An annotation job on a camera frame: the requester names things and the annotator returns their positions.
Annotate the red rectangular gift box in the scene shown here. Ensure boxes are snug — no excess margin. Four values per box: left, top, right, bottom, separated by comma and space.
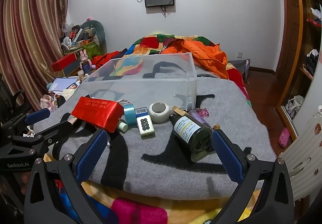
71, 96, 124, 133

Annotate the tan small box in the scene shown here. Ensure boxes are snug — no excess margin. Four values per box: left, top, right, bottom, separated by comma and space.
172, 106, 187, 116

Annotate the red garment on bed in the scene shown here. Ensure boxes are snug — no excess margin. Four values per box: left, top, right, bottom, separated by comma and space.
91, 51, 120, 69

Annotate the white tape roll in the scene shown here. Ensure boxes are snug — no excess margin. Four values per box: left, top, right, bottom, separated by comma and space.
149, 102, 170, 124

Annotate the blue white booklet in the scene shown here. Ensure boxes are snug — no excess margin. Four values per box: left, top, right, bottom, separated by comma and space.
48, 77, 77, 92

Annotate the orange down jacket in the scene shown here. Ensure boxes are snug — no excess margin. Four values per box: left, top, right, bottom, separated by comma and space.
161, 39, 229, 79

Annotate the wooden wardrobe shelf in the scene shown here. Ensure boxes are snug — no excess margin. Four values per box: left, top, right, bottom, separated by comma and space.
276, 0, 321, 141

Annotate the white suitcase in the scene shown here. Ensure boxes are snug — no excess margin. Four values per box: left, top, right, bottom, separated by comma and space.
279, 106, 322, 201

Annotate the blue tape roll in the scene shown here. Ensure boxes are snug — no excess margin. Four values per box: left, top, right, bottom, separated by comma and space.
123, 104, 136, 125

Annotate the pink croc shoe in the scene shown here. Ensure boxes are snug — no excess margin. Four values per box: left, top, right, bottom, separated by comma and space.
278, 128, 290, 148

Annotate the grey neck pillow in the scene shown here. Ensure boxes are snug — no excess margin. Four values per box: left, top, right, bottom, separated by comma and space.
81, 20, 105, 46

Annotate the pale green tube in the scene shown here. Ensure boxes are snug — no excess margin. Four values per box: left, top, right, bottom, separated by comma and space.
116, 120, 129, 133

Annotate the green glass spray bottle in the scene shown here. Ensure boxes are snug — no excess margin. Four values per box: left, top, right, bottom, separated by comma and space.
169, 114, 213, 162

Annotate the pink bunny toy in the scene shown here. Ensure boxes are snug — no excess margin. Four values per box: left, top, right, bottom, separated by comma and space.
80, 50, 96, 75

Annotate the mahjong tile box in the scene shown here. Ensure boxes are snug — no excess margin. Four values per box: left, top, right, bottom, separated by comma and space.
135, 107, 155, 139

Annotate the green cardboard clutter box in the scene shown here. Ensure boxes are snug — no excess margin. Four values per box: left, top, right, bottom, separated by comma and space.
61, 39, 104, 59

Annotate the clear plastic storage box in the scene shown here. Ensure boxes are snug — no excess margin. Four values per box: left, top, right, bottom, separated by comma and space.
80, 53, 197, 110

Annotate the long red box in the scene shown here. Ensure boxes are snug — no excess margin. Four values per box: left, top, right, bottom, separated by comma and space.
51, 53, 76, 72

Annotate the colourful patchwork quilt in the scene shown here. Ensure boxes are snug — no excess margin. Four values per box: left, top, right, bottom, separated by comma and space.
113, 34, 251, 103

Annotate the striped red gold curtain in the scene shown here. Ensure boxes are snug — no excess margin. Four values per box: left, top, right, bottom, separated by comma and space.
1, 0, 65, 109

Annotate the purple small bottle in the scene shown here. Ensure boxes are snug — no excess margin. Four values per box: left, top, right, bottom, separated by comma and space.
188, 110, 212, 128

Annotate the pink hair clip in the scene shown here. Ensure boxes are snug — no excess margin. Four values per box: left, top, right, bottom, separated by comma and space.
195, 108, 209, 118

